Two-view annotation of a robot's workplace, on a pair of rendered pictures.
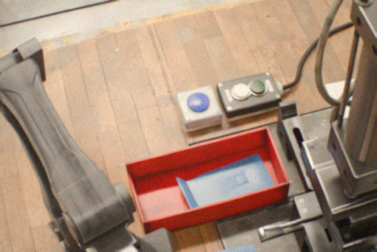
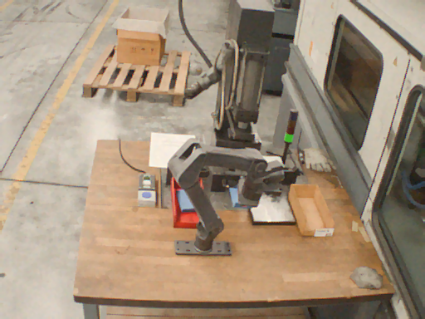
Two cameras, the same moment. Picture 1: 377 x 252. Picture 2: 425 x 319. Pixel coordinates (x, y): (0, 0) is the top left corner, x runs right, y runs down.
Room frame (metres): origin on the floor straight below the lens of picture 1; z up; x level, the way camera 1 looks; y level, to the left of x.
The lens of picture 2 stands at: (0.51, 1.50, 2.07)
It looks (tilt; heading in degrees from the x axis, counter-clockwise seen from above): 31 degrees down; 272
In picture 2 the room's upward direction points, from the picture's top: 8 degrees clockwise
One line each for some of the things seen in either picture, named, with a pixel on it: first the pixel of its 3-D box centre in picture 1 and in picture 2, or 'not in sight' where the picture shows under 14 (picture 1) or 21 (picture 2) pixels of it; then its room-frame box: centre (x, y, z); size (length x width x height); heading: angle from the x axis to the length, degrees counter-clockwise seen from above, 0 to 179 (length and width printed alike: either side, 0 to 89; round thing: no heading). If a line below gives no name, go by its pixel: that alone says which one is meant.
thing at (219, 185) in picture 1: (226, 182); (188, 198); (0.67, -0.06, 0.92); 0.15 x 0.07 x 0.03; 110
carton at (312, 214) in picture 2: not in sight; (310, 210); (0.18, -0.10, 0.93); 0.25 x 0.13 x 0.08; 103
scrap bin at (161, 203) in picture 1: (208, 182); (188, 202); (0.66, -0.02, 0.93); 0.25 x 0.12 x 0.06; 103
